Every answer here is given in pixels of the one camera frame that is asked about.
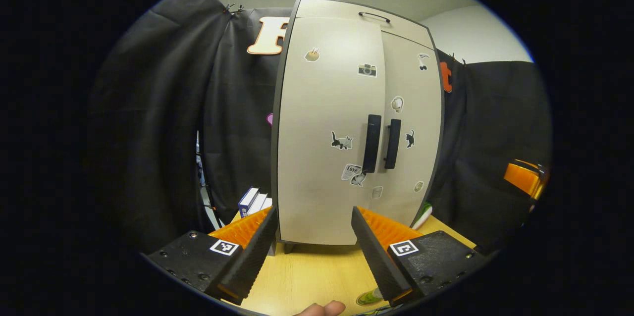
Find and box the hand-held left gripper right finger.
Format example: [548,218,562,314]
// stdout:
[351,206,488,308]

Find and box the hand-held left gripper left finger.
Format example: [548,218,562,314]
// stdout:
[141,206,279,306]

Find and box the white cabinet door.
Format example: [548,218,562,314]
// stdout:
[379,30,443,230]
[276,17,387,246]

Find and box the white and grey cabinet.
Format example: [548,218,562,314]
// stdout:
[270,0,445,255]

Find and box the watermelon slice toy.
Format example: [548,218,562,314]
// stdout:
[413,201,433,231]

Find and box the black backdrop cloth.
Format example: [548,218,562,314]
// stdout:
[87,0,553,257]

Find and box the black door handle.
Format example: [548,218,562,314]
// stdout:
[362,114,382,174]
[384,118,402,170]

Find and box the black drawer handle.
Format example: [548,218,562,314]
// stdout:
[358,11,392,23]

